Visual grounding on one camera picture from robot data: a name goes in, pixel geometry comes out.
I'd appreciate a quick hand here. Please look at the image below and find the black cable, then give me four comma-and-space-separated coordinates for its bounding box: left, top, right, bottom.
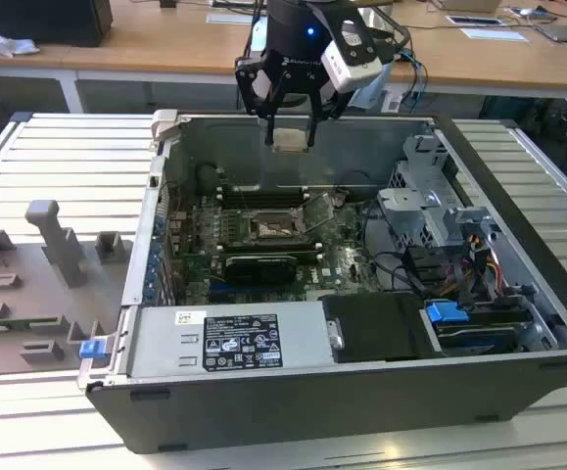
366, 249, 434, 301

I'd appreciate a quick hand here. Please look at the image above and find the beige box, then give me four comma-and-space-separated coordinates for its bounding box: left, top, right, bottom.
442, 0, 502, 14

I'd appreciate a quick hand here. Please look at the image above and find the silver power supply unit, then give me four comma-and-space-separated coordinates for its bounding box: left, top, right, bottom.
124, 301, 347, 382

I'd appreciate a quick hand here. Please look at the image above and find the hard disk in blue carrier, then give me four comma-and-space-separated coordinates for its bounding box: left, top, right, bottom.
422, 299, 534, 357

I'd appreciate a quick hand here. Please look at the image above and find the flat white device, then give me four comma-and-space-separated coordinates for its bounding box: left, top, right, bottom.
447, 14, 504, 28

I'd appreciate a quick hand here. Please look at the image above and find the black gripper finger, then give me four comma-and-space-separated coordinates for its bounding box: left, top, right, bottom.
307, 80, 352, 147
235, 52, 284, 147

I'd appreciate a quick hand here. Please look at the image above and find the green motherboard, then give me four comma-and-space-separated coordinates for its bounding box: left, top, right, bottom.
165, 183, 387, 305

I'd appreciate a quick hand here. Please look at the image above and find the green RAM stick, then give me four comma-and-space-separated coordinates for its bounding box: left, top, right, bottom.
0, 316, 64, 332

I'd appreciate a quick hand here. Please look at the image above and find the wooden desk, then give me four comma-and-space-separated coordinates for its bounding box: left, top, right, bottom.
0, 0, 567, 99

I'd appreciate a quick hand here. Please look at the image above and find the white power adapter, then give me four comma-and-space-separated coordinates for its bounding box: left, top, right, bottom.
382, 90, 405, 115

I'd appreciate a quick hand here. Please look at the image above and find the metal drive cage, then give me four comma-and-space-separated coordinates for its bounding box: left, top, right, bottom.
375, 132, 502, 252

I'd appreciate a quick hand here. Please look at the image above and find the black box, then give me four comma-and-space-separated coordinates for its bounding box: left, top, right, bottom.
0, 0, 115, 49

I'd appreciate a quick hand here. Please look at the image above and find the blue plastic latch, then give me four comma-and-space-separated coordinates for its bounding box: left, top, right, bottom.
79, 339, 107, 362

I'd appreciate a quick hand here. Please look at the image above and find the blue cable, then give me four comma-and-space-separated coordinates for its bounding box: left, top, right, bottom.
399, 47, 430, 115

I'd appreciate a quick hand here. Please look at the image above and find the black plastic shroud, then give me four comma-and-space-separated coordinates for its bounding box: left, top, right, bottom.
321, 293, 437, 364

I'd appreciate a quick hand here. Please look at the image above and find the graphics card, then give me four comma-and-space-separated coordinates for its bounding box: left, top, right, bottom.
221, 253, 298, 289

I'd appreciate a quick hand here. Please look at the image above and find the black PC case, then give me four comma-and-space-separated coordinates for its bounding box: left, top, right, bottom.
77, 108, 567, 454

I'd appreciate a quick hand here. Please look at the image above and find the white paper sheet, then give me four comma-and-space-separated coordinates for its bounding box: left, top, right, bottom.
460, 26, 529, 43

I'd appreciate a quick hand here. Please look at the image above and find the grey case latch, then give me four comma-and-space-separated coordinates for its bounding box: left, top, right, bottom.
149, 108, 182, 144

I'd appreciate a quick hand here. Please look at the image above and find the CPU socket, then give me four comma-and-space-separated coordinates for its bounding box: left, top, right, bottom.
246, 208, 311, 244

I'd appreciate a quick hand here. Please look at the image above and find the coloured wire bundle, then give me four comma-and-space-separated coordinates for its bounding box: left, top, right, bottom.
463, 233, 507, 295

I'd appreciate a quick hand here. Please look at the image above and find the grey desk cable hatch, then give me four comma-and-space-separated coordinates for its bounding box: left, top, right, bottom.
206, 12, 264, 25

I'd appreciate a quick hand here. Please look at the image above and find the silver CPU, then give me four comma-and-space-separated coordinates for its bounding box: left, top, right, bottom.
271, 127, 311, 156

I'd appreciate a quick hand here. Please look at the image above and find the pale blue teach pendant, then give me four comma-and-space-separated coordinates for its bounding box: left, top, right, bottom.
349, 61, 396, 112

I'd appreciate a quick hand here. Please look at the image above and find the grey parts rack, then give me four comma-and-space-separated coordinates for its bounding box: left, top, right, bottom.
0, 198, 136, 378

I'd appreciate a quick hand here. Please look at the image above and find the black label sticker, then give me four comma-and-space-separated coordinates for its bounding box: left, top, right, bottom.
203, 312, 283, 372

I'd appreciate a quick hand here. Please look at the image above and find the crumpled white paper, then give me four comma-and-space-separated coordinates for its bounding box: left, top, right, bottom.
0, 26, 39, 56

